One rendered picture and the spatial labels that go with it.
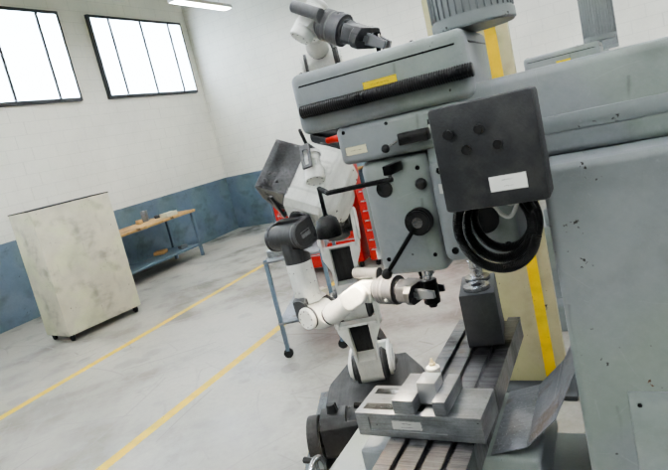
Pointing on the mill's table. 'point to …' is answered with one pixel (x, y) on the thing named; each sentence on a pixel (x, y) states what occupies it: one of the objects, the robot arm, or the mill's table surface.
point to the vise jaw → (407, 396)
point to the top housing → (393, 70)
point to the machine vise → (431, 414)
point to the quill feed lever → (417, 225)
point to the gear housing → (371, 138)
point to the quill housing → (405, 198)
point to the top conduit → (388, 90)
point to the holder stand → (481, 310)
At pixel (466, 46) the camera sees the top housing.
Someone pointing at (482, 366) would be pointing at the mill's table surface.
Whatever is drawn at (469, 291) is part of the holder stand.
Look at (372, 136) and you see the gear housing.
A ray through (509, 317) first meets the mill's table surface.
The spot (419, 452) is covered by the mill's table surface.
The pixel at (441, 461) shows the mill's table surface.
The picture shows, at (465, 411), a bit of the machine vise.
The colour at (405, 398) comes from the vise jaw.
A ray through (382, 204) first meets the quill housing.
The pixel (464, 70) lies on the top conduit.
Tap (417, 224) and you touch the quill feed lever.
